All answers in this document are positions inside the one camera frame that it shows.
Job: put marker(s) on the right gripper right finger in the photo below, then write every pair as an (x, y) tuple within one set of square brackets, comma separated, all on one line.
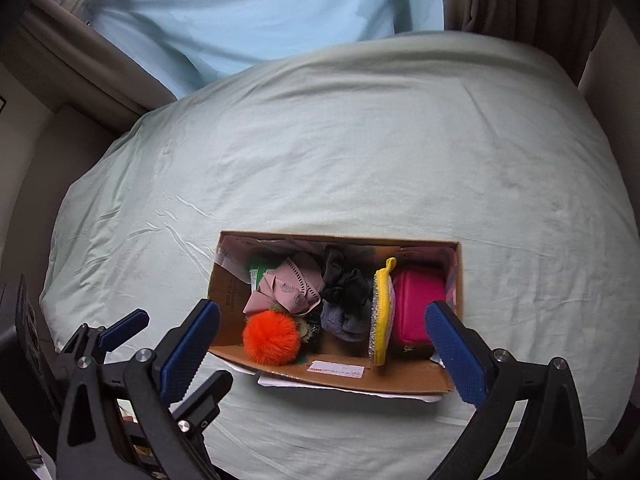
[(551, 438)]

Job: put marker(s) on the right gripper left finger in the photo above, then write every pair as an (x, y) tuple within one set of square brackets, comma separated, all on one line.
[(179, 356)]

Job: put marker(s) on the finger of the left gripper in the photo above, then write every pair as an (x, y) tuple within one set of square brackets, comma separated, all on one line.
[(123, 330), (196, 413)]

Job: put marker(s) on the orange fluffy pompom toy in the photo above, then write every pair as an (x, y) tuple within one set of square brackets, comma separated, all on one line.
[(275, 337)]

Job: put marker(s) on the green wet wipes pack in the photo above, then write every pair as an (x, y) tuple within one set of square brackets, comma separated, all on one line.
[(257, 268)]

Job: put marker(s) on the pink cloth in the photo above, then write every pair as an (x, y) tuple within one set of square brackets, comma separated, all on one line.
[(295, 285)]

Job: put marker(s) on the black sock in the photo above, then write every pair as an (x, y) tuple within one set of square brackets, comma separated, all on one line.
[(344, 286)]

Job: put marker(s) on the magenta leather pouch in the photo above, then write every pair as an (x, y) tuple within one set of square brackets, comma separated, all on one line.
[(415, 287)]

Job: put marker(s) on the yellow rimmed mesh sponge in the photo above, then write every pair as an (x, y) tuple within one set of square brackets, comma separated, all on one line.
[(382, 313)]

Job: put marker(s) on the brown cardboard box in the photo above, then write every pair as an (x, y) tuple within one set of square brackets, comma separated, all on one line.
[(331, 362)]

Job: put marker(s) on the grey sock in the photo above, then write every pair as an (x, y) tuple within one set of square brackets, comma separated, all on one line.
[(350, 326)]

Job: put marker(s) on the brown drape left side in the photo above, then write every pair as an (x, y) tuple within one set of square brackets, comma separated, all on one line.
[(64, 62)]

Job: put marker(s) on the light blue sheer curtain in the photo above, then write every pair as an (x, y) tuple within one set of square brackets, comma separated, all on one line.
[(188, 44)]

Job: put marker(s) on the brown drape curtain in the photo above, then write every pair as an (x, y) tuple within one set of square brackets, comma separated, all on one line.
[(567, 30)]

